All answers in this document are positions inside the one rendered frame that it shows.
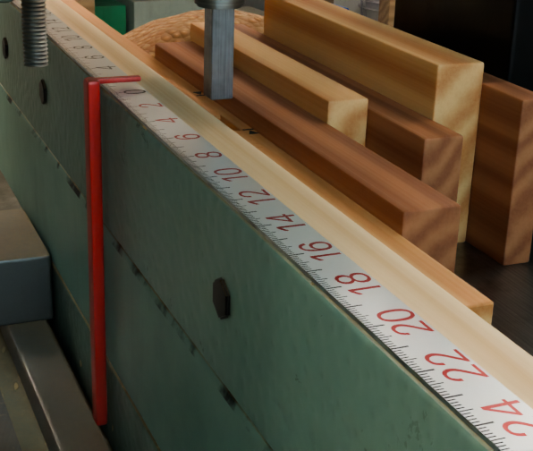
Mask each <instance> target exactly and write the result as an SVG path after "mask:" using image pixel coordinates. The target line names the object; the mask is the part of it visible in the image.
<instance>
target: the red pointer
mask: <svg viewBox="0 0 533 451"><path fill-rule="evenodd" d="M132 81H141V77H140V76H139V75H129V76H114V77H98V78H95V77H87V78H84V81H83V91H84V123H85V155H86V187H87V219H88V251H89V314H90V346H91V377H92V410H93V419H94V421H95V423H96V425H97V426H102V425H106V424H107V386H106V307H105V267H104V227H103V187H102V148H101V107H100V84H103V83H117V82H132Z"/></svg>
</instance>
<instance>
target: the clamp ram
mask: <svg viewBox="0 0 533 451"><path fill-rule="evenodd" d="M393 27H394V28H396V29H398V30H402V31H405V32H407V33H410V34H411V35H414V36H416V37H419V38H423V39H425V40H427V41H430V42H433V43H435V44H437V45H439V46H442V47H446V48H449V49H451V50H453V51H455V52H458V53H461V54H463V55H466V56H469V57H471V58H474V59H477V60H479V61H481V62H483V63H484V72H486V73H488V74H491V75H493V76H495V77H497V78H500V79H502V80H505V81H508V82H510V83H513V84H515V85H518V86H520V87H522V88H524V89H528V90H531V91H533V0H395V10H394V22H393Z"/></svg>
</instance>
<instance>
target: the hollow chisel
mask: <svg viewBox="0 0 533 451"><path fill-rule="evenodd" d="M233 48H234V9H231V10H215V9H207V8H205V29H204V95H205V96H207V97H208V98H210V99H211V100H217V99H229V98H233Z"/></svg>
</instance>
